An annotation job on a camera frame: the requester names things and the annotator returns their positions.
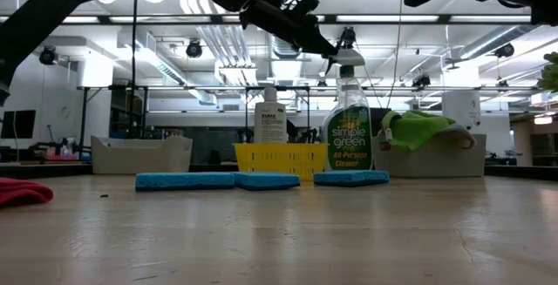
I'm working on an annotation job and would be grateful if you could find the green microfiber cloth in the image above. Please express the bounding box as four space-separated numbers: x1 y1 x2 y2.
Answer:
381 109 457 152

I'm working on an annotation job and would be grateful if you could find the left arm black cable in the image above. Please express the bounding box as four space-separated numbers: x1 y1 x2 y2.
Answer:
128 0 144 138

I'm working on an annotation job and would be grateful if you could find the blue sponge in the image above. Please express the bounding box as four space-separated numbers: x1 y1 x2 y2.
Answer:
233 171 302 192
313 169 391 188
135 172 236 193

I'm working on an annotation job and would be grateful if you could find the thin hanging cord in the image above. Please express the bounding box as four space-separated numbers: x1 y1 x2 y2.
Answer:
386 0 403 110

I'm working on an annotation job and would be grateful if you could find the green-label spray bottle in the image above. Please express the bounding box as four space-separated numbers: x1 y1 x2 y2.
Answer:
321 49 374 172

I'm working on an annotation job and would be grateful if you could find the dark wall screen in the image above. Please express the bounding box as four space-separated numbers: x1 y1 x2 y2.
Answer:
0 110 37 140

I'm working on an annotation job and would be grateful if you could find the black hanging camera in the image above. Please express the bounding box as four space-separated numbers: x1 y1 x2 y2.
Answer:
338 26 357 51

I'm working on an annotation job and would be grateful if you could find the yellow plastic basket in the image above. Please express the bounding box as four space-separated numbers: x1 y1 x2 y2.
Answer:
233 142 330 182

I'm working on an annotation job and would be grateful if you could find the white round pillar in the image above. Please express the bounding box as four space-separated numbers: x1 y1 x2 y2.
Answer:
441 90 483 136

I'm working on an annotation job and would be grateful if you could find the white lotion bottle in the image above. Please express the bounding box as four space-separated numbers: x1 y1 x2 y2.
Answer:
254 86 289 145

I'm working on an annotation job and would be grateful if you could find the grey plastic bin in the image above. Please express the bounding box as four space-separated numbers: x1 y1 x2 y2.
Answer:
372 133 488 179
90 135 194 175

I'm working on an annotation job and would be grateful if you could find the grey cloth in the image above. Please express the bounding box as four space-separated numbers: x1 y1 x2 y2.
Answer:
435 123 477 150

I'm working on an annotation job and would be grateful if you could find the red cloth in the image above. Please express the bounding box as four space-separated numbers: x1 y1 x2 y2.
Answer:
0 177 55 209

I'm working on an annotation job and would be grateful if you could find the green potted plant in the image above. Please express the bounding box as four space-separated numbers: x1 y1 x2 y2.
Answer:
536 51 558 93

